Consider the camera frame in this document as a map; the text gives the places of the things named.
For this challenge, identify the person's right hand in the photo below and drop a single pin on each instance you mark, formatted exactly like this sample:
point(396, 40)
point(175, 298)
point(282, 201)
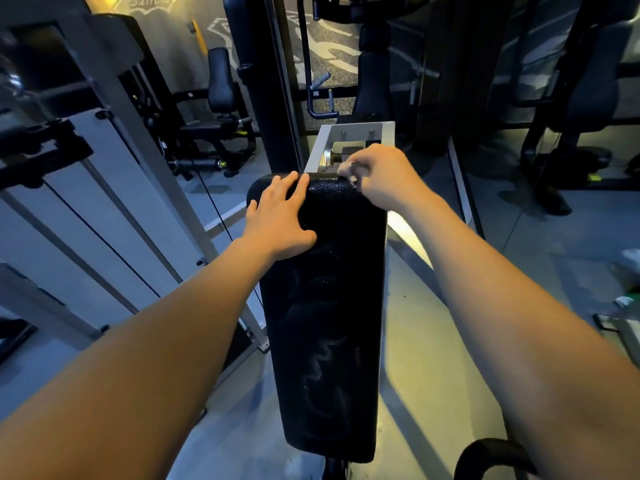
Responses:
point(390, 179)

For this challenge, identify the person's left hand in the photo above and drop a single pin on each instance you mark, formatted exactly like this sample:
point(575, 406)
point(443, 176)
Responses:
point(275, 224)

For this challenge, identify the black padded backrest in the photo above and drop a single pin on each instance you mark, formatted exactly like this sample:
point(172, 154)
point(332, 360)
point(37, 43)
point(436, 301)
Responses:
point(325, 319)

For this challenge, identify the person's right forearm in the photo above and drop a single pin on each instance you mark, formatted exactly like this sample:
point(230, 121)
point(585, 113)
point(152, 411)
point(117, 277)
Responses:
point(525, 344)

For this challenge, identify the person's left forearm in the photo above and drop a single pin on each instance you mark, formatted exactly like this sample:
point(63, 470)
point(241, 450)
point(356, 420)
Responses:
point(125, 384)

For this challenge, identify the black pillar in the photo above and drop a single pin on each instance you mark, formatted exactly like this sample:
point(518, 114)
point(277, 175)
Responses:
point(270, 94)

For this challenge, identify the chrome guide rod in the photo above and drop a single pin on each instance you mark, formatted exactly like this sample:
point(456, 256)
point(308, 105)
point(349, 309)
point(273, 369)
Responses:
point(70, 252)
point(131, 220)

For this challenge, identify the black seated gym machine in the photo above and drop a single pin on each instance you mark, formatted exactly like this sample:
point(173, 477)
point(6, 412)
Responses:
point(220, 79)

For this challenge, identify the black weight stack carriage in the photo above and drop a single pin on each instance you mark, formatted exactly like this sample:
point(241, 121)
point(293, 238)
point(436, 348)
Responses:
point(45, 149)

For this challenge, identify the white cloth bundle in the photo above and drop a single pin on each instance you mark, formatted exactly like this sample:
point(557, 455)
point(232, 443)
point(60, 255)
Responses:
point(631, 260)

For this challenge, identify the green white small packet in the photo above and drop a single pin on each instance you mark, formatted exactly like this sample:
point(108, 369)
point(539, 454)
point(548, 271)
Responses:
point(625, 300)

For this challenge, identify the grey gym machine frame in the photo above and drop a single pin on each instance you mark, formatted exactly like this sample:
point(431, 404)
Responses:
point(135, 194)

